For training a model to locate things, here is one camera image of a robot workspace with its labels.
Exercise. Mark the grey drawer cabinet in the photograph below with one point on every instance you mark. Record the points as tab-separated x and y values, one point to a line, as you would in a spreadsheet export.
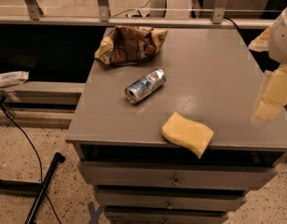
142	178

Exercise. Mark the silver blue redbull can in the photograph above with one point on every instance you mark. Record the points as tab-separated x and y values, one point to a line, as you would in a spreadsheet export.
145	86

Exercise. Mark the metal railing frame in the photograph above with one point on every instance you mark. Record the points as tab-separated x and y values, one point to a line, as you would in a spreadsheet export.
160	13

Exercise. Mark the black stand leg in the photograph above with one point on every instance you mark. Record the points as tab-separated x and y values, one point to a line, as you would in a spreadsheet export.
31	189

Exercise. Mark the grey low bench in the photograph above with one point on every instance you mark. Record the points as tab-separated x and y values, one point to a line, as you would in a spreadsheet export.
39	92

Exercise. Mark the yellow sponge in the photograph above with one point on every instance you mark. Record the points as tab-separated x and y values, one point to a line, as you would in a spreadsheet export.
187	133

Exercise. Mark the crumpled brown chip bag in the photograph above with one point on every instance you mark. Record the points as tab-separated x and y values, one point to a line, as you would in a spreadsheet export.
126	45

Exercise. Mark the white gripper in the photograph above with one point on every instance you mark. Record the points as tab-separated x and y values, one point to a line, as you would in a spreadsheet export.
281	41

